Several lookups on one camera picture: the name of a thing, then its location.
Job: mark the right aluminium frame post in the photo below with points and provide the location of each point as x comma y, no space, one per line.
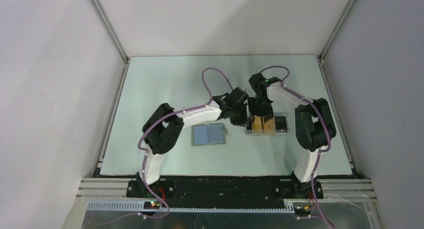
336,30

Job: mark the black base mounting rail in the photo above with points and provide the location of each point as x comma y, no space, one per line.
225,192

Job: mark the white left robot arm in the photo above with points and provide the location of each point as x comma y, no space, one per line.
163,128

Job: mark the clear plastic card box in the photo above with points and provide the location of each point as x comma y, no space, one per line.
276,125

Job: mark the gold card stack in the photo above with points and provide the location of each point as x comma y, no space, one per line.
269,126

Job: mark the left aluminium frame post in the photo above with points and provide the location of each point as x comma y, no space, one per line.
110,31

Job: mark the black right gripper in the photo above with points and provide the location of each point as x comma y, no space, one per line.
253,111

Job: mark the white slotted cable duct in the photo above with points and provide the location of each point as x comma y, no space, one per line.
142,206

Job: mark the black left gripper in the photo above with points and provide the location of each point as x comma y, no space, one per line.
242,121

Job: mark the aluminium frame post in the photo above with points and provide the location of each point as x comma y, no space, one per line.
336,30
110,31

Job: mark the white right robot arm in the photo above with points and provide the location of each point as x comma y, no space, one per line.
313,121

